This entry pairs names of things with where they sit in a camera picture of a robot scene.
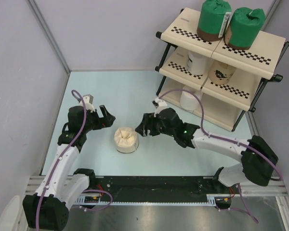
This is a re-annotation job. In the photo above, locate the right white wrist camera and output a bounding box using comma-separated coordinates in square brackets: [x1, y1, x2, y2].
[152, 97, 168, 116]

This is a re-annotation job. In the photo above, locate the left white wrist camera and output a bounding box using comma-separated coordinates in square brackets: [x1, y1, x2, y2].
[79, 94, 95, 113]

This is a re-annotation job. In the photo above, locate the unwrapped white paper roll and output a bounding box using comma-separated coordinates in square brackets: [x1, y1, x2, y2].
[180, 85, 203, 111]

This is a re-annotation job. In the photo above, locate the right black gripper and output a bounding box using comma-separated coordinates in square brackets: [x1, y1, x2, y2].
[135, 113, 175, 138]

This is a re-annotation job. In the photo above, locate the beige three-tier shelf rack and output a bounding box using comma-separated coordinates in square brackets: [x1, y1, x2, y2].
[156, 8, 289, 131]

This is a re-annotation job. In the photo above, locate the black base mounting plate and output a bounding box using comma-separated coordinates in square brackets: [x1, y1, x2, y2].
[90, 176, 238, 203]

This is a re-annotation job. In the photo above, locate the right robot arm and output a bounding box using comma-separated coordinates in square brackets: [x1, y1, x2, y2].
[135, 108, 278, 193]

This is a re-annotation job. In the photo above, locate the brown paper roll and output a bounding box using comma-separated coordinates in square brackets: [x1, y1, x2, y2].
[208, 60, 236, 85]

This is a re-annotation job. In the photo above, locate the purple cable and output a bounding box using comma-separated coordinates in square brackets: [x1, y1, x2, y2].
[158, 89, 284, 224]
[35, 90, 114, 231]

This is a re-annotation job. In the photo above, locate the aluminium rail frame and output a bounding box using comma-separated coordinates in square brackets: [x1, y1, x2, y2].
[24, 177, 289, 207]

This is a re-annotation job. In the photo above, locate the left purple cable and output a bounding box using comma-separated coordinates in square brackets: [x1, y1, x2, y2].
[35, 90, 114, 231]

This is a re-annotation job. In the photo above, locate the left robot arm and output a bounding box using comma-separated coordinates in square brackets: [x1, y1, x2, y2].
[23, 103, 116, 231]

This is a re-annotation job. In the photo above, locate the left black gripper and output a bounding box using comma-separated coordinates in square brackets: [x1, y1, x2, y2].
[81, 105, 115, 133]

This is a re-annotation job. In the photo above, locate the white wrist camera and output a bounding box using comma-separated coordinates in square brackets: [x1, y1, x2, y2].
[79, 94, 95, 113]
[152, 97, 168, 116]

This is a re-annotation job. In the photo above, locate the cream paper roll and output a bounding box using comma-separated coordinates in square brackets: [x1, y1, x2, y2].
[114, 127, 139, 154]

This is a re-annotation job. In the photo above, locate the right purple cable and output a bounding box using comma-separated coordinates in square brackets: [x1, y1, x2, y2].
[158, 89, 284, 224]

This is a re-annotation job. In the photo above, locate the green roll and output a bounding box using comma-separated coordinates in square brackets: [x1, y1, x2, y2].
[197, 0, 232, 42]
[224, 7, 265, 50]

